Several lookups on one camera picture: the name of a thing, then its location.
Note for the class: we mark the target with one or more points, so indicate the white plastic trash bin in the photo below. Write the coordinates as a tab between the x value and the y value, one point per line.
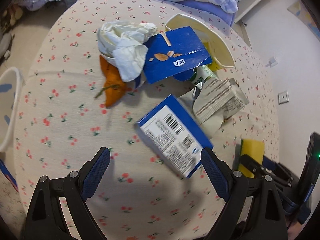
11	85

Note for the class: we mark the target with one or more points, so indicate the white tissue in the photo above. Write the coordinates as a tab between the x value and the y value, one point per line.
121	43

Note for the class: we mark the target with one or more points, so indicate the white wall socket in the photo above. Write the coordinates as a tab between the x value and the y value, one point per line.
283	97

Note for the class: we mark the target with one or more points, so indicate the orange peel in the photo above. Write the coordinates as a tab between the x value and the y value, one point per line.
114	87

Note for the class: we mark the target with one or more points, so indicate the floral cherry tablecloth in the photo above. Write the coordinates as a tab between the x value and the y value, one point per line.
60	126

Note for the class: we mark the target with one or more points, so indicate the dark blue cardboard box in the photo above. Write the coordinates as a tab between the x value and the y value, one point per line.
175	53

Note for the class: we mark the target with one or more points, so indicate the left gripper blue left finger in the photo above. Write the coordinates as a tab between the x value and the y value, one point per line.
92	172

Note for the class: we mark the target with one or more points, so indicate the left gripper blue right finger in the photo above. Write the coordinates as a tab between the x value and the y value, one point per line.
217	171

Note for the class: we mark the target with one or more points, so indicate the green scouring pad sponge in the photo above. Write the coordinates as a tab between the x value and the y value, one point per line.
251	155

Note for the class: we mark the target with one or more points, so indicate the blue white printed box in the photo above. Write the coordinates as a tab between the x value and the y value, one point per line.
171	132

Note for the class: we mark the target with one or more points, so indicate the white wall plug adapter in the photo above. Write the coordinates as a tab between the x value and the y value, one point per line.
272	62

